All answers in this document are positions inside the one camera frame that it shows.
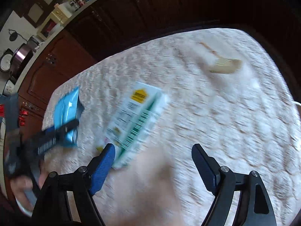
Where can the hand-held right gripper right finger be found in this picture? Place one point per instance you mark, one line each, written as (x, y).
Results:
(204, 167)

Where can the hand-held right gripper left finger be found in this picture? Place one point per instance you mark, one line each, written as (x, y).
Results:
(103, 167)

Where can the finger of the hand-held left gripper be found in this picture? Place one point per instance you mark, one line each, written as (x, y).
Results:
(54, 135)

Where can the light blue packet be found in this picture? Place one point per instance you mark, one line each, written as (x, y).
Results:
(68, 103)

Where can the white drink carton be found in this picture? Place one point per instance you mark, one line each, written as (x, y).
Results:
(138, 117)

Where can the person's left hand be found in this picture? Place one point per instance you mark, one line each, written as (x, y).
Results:
(21, 184)

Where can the red cloth strip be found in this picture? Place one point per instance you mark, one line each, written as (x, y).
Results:
(22, 117)

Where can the pink quilted blanket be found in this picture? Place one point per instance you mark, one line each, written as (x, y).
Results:
(211, 113)

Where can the metal cooking pot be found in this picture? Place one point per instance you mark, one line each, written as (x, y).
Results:
(21, 56)

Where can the cream wooden box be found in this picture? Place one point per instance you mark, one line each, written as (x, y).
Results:
(60, 13)

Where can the dark wooden kitchen cabinets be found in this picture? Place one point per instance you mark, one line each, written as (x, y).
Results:
(117, 16)

